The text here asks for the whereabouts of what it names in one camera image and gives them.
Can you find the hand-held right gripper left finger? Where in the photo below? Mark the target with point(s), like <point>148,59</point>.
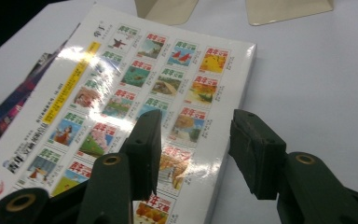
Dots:
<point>143,155</point>

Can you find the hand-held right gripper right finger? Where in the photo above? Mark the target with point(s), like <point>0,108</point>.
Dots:
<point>258,155</point>

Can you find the purple magazine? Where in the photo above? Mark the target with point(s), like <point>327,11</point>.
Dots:
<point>9,109</point>

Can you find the beige extendable bookend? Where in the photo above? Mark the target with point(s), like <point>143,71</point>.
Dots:
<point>167,12</point>

